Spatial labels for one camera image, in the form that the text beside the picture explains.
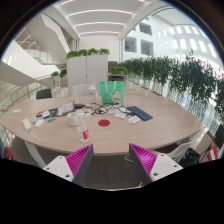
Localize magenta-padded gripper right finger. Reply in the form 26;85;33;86
128;143;184;186

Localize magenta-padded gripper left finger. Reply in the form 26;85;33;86
43;143;95;187

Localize clear plastic water bottle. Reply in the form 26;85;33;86
77;114;90;143

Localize white plastic packet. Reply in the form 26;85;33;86
128;115;142;125

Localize flat round red coaster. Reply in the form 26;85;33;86
97;119;111;128

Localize dark blue keyboard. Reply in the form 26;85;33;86
126;105;154;122

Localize colourful sticker sheet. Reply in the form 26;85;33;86
78;109;92;118

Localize white printed booklet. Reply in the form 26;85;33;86
57;100;75;117

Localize black laptop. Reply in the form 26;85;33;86
35;105;76;118

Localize white power adapter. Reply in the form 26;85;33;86
22;118;33;132

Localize clear shaker bottle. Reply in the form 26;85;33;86
87;84;97;105

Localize white chair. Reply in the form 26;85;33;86
71;83;99;98

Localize black chair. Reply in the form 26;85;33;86
35;88;53;100

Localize green tote bag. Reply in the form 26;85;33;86
98;80;125;105

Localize small planter with plants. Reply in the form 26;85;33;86
50;68;68;88

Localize white cabinet with plants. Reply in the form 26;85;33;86
65;48;110;96

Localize row of green hedge plants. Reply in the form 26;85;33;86
118;49;224;124

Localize tangled black cables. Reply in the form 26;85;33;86
90;103;133;116

